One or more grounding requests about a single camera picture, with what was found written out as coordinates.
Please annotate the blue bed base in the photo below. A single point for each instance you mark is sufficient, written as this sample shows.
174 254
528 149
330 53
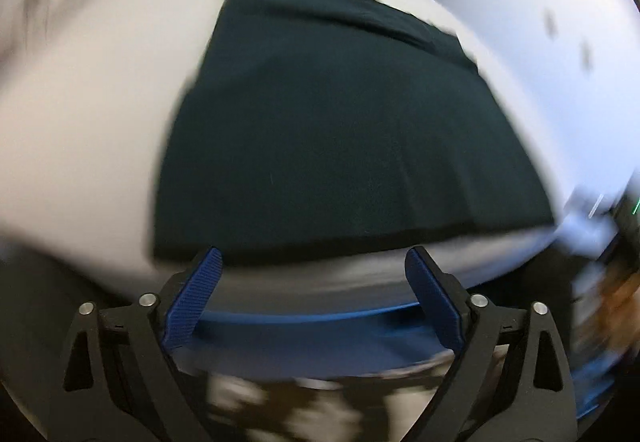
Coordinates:
310 332

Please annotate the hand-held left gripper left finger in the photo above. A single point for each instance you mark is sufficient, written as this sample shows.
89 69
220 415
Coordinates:
192 297

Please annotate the black white patterned cloth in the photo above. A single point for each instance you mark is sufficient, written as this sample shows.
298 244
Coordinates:
310 407

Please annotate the dark green sweater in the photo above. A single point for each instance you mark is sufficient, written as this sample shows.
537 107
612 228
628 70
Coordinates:
325 132

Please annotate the brown wooden object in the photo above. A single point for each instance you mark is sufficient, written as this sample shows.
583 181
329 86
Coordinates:
617 302

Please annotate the white bed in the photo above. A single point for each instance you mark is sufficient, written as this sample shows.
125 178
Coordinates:
90 122

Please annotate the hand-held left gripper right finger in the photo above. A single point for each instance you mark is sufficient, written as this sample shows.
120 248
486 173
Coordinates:
435 297

